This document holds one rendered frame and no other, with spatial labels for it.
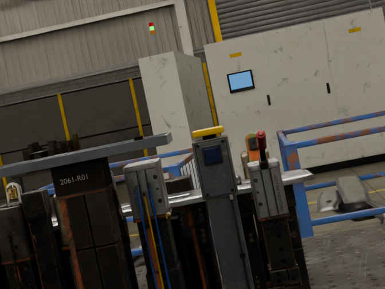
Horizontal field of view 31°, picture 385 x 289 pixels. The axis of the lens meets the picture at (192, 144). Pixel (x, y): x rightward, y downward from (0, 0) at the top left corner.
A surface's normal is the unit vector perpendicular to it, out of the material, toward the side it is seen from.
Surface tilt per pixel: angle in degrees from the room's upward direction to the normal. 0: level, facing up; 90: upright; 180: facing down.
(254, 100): 90
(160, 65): 90
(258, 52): 90
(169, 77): 90
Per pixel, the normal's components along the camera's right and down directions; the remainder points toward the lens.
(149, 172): -0.04, 0.06
